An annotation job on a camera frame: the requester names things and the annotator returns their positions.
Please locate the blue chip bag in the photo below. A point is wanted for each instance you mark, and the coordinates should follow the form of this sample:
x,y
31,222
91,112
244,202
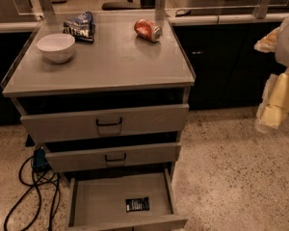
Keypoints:
x,y
82,27

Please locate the black chair base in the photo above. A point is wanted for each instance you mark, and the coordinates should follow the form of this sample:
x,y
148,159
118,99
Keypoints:
x,y
115,6

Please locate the grey drawer cabinet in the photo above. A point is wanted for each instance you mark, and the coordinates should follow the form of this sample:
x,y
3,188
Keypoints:
x,y
118,70

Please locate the metal post right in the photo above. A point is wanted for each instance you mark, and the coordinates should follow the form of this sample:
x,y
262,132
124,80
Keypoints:
x,y
261,9

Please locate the black drawer handle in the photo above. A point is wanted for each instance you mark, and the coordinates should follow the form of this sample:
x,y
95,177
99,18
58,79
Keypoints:
x,y
106,124
111,158

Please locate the grey drawer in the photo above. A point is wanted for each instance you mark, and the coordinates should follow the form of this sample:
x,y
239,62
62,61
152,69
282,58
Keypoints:
x,y
81,125
126,156
98,204

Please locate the blue power adapter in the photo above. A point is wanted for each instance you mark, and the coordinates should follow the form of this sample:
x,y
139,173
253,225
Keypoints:
x,y
39,161

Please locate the white ceramic bowl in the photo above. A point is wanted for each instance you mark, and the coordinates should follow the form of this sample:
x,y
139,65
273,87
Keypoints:
x,y
57,48

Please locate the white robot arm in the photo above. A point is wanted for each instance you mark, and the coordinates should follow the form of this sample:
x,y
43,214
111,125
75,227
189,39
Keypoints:
x,y
282,45

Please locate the black middle drawer handle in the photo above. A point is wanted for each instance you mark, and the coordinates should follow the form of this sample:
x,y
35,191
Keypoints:
x,y
111,158

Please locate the grey middle drawer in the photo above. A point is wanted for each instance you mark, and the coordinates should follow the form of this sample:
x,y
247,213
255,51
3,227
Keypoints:
x,y
126,156

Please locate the grey bottom drawer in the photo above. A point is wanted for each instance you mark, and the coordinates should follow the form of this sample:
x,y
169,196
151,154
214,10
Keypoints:
x,y
98,204

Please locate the red soda can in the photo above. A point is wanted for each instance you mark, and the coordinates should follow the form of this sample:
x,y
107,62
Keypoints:
x,y
148,30

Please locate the black top drawer handle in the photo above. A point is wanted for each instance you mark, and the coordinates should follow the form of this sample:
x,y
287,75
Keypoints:
x,y
106,124

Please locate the grey top drawer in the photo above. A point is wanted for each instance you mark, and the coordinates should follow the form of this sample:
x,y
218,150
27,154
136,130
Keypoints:
x,y
81,125

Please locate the dark low cabinet right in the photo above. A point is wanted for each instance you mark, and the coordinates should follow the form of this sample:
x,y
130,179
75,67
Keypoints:
x,y
229,71

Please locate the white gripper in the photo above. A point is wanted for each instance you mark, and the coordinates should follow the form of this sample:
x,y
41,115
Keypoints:
x,y
269,115

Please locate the dark rxbar blueberry wrapper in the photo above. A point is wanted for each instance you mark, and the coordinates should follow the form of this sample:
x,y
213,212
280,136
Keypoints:
x,y
137,204

